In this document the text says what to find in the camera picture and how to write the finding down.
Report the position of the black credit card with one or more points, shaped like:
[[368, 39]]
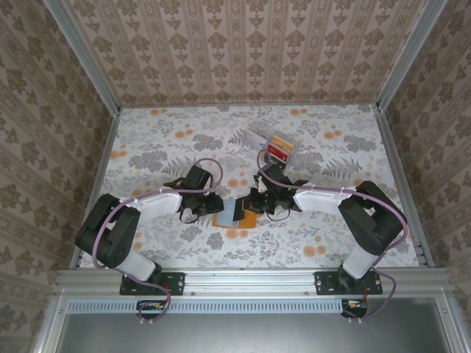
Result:
[[241, 211]]

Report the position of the clear acrylic card stand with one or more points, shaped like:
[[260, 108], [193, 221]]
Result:
[[263, 132]]

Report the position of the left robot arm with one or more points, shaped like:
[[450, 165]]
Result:
[[110, 239]]

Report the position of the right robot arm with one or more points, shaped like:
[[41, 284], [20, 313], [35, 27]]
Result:
[[371, 220]]

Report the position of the orange credit card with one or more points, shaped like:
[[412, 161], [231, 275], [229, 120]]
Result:
[[285, 141]]

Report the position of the floral patterned table cover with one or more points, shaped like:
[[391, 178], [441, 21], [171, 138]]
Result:
[[331, 147]]

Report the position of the grey metal panel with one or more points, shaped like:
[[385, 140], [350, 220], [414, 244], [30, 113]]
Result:
[[239, 334]]

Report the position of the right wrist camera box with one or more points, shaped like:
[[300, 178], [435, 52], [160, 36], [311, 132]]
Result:
[[276, 175]]

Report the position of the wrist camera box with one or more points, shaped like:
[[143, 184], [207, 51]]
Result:
[[198, 175], [276, 175]]

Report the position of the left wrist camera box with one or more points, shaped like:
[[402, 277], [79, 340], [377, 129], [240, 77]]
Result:
[[198, 175]]

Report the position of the aluminium mounting rail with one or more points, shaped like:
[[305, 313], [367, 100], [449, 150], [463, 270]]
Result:
[[250, 281]]

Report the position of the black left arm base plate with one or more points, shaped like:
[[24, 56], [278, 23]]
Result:
[[173, 283]]

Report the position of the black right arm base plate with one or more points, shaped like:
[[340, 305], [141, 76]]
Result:
[[325, 283]]

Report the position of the aluminium table side rail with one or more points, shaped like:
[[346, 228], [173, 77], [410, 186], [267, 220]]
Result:
[[395, 154], [105, 154]]

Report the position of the aluminium frame post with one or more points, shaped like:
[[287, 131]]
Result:
[[408, 55], [82, 55]]

